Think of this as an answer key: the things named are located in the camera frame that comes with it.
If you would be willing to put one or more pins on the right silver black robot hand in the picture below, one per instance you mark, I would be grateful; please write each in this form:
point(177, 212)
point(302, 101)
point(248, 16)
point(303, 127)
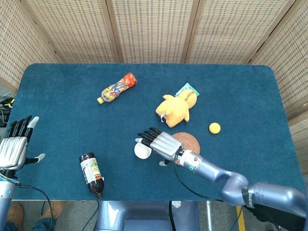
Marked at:
point(166, 145)

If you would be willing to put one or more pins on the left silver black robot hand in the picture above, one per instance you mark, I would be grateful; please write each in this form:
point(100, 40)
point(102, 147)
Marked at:
point(12, 149)

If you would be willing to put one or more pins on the white paper cup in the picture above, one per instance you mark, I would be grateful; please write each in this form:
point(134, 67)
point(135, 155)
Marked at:
point(142, 151)

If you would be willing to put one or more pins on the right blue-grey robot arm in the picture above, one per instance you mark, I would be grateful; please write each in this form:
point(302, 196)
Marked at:
point(231, 183)

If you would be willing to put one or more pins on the round woven rattan coaster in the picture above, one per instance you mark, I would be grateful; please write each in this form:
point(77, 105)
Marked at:
point(191, 143)

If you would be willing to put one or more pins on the black box device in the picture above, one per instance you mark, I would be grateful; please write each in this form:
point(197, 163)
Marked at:
point(3, 118)

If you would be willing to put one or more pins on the yellow plush toy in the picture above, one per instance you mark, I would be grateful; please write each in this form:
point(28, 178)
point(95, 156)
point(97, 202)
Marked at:
point(174, 109)

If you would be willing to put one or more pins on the yellow black clamp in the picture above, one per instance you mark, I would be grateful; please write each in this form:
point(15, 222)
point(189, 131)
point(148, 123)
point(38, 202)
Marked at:
point(9, 102)

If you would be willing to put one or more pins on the blue carpet table cover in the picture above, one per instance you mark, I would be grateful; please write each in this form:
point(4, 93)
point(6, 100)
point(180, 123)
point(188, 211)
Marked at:
point(120, 125)

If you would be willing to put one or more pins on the small yellow ball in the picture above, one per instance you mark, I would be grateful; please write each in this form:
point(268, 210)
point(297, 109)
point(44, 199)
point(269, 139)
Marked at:
point(214, 128)

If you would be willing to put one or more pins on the green snack packet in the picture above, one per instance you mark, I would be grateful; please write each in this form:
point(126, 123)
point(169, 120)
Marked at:
point(186, 86)

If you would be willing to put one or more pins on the tan leather shoe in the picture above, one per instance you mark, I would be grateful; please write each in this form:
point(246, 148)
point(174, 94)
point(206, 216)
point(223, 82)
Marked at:
point(15, 214)
point(54, 209)

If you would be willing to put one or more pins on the blue-grey robot torso base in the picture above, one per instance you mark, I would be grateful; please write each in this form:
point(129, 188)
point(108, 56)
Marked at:
point(144, 215)

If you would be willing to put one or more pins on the orange label drink bottle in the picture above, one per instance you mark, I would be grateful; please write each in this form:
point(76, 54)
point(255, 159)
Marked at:
point(116, 89)

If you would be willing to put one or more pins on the dark liquid labelled bottle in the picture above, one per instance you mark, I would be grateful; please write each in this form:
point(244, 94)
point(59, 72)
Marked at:
point(92, 173)

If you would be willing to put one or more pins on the metal table leg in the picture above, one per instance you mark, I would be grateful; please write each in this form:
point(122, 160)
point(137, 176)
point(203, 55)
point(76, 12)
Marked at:
point(209, 215)

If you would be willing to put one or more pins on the woven bamboo screen panel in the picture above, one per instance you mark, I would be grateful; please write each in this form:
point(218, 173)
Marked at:
point(77, 31)
point(288, 72)
point(235, 31)
point(16, 48)
point(154, 31)

